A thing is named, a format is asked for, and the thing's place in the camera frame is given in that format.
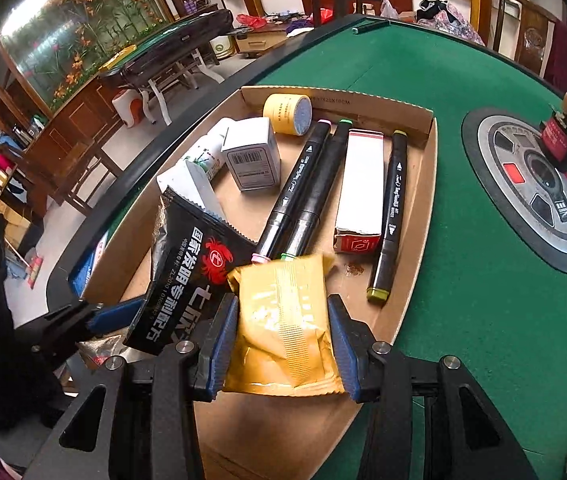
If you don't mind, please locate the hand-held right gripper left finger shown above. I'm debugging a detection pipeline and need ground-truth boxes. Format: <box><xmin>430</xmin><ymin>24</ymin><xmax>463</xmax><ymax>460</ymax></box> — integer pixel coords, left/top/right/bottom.
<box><xmin>23</xmin><ymin>294</ymin><xmax>240</xmax><ymax>480</ymax></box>

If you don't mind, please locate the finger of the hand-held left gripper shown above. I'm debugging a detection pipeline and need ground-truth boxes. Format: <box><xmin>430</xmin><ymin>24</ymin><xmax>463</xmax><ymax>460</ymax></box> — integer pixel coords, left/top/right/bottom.
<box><xmin>30</xmin><ymin>332</ymin><xmax>84</xmax><ymax>367</ymax></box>
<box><xmin>42</xmin><ymin>299</ymin><xmax>145</xmax><ymax>341</ymax></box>

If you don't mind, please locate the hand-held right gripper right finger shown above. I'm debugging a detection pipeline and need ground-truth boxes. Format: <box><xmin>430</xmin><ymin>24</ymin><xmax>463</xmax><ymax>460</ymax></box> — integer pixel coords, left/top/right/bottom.
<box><xmin>327</xmin><ymin>295</ymin><xmax>539</xmax><ymax>480</ymax></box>

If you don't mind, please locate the gold foil packet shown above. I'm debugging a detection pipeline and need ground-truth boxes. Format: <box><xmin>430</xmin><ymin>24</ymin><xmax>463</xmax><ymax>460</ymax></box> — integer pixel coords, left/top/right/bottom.
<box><xmin>222</xmin><ymin>252</ymin><xmax>347</xmax><ymax>397</ymax></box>

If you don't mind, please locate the black snack packet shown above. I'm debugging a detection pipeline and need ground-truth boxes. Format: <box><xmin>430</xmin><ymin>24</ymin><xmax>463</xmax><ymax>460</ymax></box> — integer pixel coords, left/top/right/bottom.
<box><xmin>126</xmin><ymin>185</ymin><xmax>259</xmax><ymax>357</ymax></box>

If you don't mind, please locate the shallow cardboard box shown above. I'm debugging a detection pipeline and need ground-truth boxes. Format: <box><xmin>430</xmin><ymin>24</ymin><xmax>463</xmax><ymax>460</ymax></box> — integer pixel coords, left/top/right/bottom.
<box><xmin>80</xmin><ymin>85</ymin><xmax>438</xmax><ymax>480</ymax></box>

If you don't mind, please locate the white tube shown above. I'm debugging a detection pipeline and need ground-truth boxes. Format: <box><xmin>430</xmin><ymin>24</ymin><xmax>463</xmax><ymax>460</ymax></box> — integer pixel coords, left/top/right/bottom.
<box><xmin>156</xmin><ymin>157</ymin><xmax>225</xmax><ymax>222</ymax></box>

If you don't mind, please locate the black marker with olive caps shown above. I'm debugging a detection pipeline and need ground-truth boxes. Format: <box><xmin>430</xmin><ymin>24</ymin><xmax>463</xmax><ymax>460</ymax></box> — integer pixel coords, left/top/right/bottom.
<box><xmin>367</xmin><ymin>131</ymin><xmax>409</xmax><ymax>305</ymax></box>

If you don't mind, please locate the black marker with green caps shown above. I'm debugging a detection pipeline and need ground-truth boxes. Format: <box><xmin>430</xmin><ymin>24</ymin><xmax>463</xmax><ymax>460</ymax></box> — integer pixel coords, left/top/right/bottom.
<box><xmin>280</xmin><ymin>119</ymin><xmax>354</xmax><ymax>261</ymax></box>

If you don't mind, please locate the black marker with pink caps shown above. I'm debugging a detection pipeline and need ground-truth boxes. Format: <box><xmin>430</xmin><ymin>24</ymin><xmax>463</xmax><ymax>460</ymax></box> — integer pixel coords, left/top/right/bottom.
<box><xmin>253</xmin><ymin>119</ymin><xmax>333</xmax><ymax>265</ymax></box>

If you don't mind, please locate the white pill bottle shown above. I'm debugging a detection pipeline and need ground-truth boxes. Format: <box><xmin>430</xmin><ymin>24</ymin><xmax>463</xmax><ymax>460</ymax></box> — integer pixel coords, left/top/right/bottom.
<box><xmin>183</xmin><ymin>117</ymin><xmax>236</xmax><ymax>182</ymax></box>

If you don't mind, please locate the white box with barcode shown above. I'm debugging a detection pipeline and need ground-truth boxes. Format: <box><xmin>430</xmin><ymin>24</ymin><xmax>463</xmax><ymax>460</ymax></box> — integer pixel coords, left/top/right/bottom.
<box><xmin>221</xmin><ymin>119</ymin><xmax>282</xmax><ymax>192</ymax></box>

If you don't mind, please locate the yellow round jar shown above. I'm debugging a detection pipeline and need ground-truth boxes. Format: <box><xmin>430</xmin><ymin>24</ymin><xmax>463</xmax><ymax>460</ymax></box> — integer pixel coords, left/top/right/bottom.
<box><xmin>263</xmin><ymin>93</ymin><xmax>313</xmax><ymax>136</ymax></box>

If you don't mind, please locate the white and red carton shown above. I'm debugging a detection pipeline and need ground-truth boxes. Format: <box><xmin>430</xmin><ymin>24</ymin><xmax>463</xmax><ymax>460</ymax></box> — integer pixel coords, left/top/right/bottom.
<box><xmin>333</xmin><ymin>130</ymin><xmax>385</xmax><ymax>255</ymax></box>

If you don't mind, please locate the white and orange stool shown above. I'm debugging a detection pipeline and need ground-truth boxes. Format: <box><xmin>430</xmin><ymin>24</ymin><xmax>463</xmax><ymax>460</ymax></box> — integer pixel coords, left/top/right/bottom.
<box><xmin>112</xmin><ymin>89</ymin><xmax>157</xmax><ymax>128</ymax></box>

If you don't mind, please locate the round silver table control panel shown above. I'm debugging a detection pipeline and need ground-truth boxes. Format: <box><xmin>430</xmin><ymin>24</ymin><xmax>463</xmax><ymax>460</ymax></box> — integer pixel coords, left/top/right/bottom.
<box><xmin>462</xmin><ymin>106</ymin><xmax>567</xmax><ymax>275</ymax></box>

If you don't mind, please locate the black folded table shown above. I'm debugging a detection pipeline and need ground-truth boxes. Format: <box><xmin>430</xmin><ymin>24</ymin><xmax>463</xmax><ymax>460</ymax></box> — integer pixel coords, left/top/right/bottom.
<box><xmin>98</xmin><ymin>9</ymin><xmax>234</xmax><ymax>92</ymax></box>

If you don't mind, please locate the dark jar with wooden lid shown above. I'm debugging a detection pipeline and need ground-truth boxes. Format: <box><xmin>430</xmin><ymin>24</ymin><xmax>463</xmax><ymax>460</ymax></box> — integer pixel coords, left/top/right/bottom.
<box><xmin>538</xmin><ymin>92</ymin><xmax>567</xmax><ymax>171</ymax></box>

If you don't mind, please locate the pile of clothes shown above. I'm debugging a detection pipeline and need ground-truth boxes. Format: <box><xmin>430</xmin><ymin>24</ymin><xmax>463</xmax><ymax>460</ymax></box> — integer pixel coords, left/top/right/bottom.
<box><xmin>416</xmin><ymin>0</ymin><xmax>485</xmax><ymax>46</ymax></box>

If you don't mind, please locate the wooden chair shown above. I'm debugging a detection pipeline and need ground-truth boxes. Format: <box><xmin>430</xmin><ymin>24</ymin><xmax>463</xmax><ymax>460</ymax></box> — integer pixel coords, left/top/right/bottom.
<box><xmin>491</xmin><ymin>0</ymin><xmax>560</xmax><ymax>77</ymax></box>

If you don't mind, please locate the flower wall painting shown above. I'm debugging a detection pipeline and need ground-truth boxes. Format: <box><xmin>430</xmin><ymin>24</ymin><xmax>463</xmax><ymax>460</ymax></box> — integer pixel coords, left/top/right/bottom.
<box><xmin>0</xmin><ymin>0</ymin><xmax>165</xmax><ymax>111</ymax></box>

